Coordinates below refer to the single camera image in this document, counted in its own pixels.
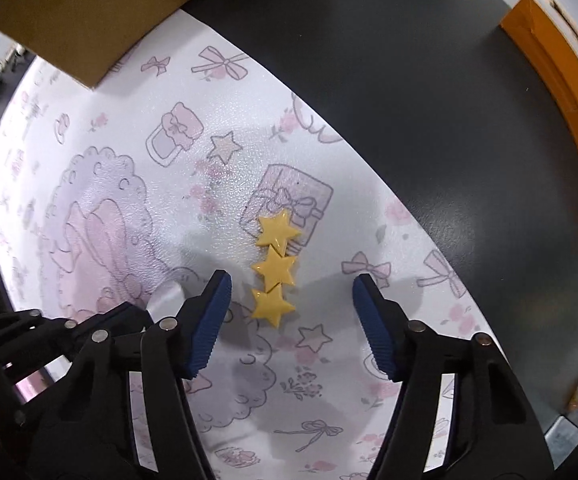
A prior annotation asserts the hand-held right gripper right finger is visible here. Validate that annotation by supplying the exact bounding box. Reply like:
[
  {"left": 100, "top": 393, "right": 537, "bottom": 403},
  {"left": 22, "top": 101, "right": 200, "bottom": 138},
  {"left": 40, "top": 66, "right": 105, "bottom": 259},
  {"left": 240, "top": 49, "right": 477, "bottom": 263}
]
[{"left": 351, "top": 273, "right": 554, "bottom": 480}]

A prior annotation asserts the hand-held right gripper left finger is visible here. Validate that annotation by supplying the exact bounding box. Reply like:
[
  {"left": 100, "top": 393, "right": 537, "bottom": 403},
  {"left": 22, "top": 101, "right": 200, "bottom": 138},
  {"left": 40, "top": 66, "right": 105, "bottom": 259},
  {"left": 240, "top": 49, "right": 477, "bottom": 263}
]
[{"left": 29, "top": 269, "right": 233, "bottom": 480}]

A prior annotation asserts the yellow star hair clip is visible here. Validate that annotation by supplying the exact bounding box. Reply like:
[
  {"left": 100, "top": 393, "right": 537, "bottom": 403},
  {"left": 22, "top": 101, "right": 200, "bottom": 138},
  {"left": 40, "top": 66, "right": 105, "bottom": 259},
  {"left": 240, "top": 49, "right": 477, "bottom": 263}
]
[{"left": 250, "top": 209, "right": 301, "bottom": 325}]

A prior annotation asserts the cardboard box with red tape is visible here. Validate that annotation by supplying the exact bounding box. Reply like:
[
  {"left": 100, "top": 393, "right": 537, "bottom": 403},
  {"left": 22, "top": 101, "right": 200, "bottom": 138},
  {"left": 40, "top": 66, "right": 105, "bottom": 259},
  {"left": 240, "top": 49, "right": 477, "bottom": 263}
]
[{"left": 0, "top": 0, "right": 242, "bottom": 91}]

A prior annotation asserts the white pink printed mat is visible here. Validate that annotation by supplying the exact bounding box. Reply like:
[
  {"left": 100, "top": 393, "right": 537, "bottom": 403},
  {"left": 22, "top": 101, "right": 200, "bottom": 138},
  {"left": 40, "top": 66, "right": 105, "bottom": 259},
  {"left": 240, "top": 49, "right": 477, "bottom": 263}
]
[{"left": 0, "top": 7, "right": 500, "bottom": 480}]

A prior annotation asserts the orange box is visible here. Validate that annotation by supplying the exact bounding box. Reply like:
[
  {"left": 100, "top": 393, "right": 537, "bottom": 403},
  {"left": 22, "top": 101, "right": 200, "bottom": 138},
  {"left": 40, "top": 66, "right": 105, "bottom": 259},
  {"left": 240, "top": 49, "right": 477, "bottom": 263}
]
[{"left": 499, "top": 0, "right": 578, "bottom": 196}]

